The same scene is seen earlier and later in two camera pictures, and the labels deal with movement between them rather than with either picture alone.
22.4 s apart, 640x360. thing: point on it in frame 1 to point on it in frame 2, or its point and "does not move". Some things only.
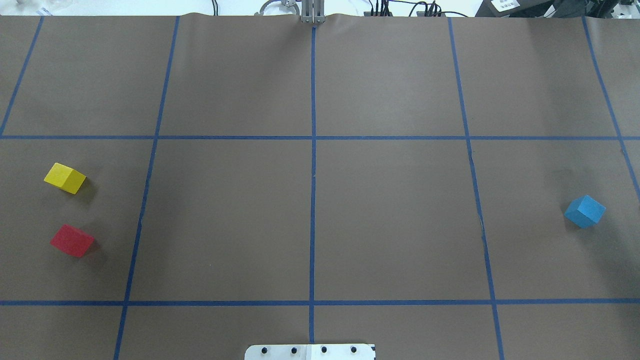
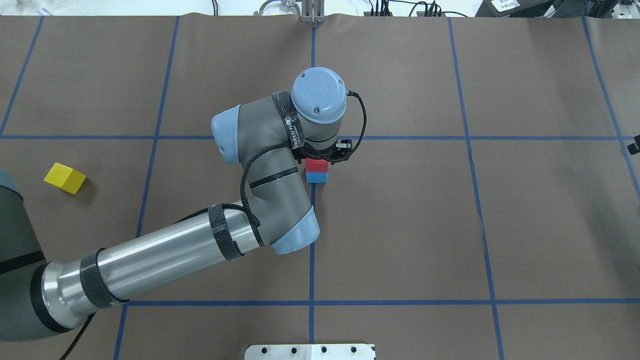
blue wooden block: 585,211 to 314,177
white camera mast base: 310,352 does not move
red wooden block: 72,240 to 316,165
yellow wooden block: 65,178 does not move
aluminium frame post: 313,11 does not move
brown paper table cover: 399,180 does not move
